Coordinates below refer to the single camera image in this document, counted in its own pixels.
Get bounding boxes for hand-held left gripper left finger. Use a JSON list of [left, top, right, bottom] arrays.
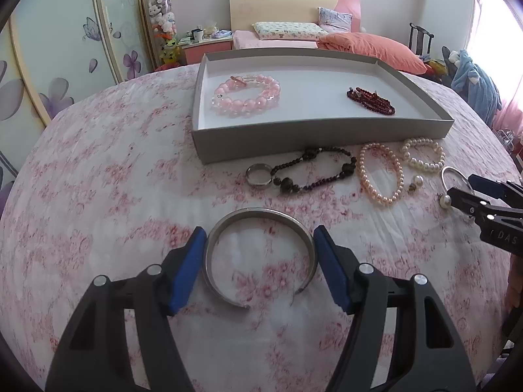
[[45, 226, 209, 392]]

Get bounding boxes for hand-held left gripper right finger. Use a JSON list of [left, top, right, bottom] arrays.
[[312, 225, 477, 392]]

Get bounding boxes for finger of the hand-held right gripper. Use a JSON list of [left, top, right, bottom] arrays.
[[447, 188, 497, 223], [468, 174, 523, 208]]

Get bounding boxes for thin silver bangle with pearl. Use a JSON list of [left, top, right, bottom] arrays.
[[438, 165, 477, 210]]

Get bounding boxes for white pearl bracelet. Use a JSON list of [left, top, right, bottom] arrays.
[[399, 137, 446, 175]]

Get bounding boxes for wide silver cuff bangle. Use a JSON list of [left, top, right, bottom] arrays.
[[203, 207, 318, 310]]

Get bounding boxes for pink pearl bracelet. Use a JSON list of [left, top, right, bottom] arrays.
[[355, 142, 405, 206]]

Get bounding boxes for small silver ring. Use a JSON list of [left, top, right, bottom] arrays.
[[245, 163, 274, 190]]

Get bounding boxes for grey cardboard tray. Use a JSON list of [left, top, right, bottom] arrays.
[[191, 47, 455, 166]]

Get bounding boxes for blue plush robe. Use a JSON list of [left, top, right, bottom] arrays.
[[449, 49, 503, 127]]

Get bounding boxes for pink floral bedsheet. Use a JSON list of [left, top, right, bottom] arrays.
[[0, 63, 523, 392]]

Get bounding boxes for colourful toys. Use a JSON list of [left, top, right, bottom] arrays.
[[425, 55, 450, 79]]

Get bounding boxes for pink curtain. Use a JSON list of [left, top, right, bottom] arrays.
[[470, 0, 523, 131]]

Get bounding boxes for dark wooden chair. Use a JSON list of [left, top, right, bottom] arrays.
[[409, 22, 434, 56]]

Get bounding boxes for folded orange quilt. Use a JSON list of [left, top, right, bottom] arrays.
[[316, 32, 430, 76]]

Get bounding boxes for pink and beige nightstand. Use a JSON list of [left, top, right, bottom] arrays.
[[181, 35, 234, 66]]

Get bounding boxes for blue print pillow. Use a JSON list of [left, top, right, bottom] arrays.
[[318, 7, 353, 33]]

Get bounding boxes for bed with pink sheet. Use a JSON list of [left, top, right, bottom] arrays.
[[232, 29, 328, 52]]

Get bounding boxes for floral pillow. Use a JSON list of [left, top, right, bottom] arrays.
[[251, 21, 328, 42]]

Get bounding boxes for clear tube of plush toys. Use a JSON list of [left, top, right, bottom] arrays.
[[145, 0, 182, 66]]

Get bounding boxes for sliding wardrobe with flower print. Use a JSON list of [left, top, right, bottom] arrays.
[[0, 0, 164, 213]]

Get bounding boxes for beige and pink headboard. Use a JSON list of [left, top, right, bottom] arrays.
[[228, 0, 362, 35]]

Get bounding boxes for dark red bead bracelet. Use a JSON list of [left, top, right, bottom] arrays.
[[346, 86, 396, 116]]

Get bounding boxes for pink bead bracelet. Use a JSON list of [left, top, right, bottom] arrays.
[[210, 73, 282, 118]]

